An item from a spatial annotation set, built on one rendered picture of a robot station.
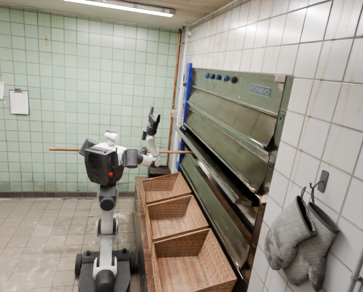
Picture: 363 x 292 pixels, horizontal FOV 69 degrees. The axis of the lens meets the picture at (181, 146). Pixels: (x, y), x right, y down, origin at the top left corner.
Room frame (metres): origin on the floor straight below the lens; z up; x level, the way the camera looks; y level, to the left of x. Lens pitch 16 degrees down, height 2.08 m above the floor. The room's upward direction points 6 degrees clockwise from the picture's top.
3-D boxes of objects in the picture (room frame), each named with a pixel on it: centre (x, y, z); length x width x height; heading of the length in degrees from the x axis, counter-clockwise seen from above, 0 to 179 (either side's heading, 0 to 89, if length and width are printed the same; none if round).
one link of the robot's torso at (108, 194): (2.02, 0.57, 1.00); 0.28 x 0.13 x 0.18; 15
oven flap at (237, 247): (2.24, -0.26, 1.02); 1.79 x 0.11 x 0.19; 14
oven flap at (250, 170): (2.24, -0.26, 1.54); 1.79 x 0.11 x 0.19; 14
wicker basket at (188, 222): (2.15, -0.01, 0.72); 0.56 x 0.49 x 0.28; 14
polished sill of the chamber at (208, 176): (2.24, -0.29, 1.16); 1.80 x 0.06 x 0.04; 14
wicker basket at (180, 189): (2.73, 0.14, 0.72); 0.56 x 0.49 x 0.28; 15
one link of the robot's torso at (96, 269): (1.97, 0.56, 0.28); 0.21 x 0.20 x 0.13; 15
